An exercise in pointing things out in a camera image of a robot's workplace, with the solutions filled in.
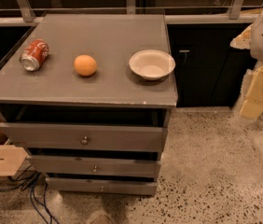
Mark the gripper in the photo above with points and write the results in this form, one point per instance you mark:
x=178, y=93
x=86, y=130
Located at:
x=252, y=106

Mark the grey top drawer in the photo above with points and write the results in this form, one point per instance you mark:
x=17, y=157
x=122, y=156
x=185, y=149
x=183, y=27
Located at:
x=90, y=137

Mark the grey drawer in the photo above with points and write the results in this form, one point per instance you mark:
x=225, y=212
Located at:
x=102, y=186
x=94, y=166
x=90, y=137

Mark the grey middle drawer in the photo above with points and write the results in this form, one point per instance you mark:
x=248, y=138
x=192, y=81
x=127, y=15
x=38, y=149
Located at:
x=94, y=166

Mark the grey bottom drawer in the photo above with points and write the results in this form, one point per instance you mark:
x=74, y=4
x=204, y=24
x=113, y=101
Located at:
x=102, y=186

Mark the grey drawer cabinet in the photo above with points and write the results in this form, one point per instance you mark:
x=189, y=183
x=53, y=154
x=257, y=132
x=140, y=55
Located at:
x=112, y=96

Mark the dark counter cabinet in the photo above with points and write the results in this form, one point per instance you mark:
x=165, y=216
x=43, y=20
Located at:
x=208, y=71

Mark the white bowl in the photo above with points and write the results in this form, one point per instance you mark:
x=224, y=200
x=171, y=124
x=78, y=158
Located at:
x=151, y=64

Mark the orange fruit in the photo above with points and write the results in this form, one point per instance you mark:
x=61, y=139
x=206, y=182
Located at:
x=85, y=65

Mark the brown shoe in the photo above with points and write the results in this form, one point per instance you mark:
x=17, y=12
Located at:
x=102, y=219

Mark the red soda can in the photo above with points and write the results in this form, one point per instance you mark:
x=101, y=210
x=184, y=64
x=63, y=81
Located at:
x=34, y=55

